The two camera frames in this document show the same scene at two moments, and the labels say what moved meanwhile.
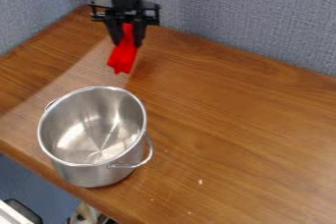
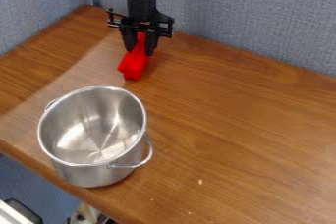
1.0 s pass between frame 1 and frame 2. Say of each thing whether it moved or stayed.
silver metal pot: stayed
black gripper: moved
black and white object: stayed
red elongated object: moved
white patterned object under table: stayed
